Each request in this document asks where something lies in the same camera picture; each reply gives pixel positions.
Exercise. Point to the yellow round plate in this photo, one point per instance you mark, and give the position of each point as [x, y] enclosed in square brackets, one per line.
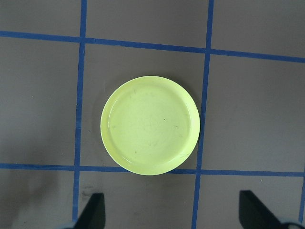
[150, 125]

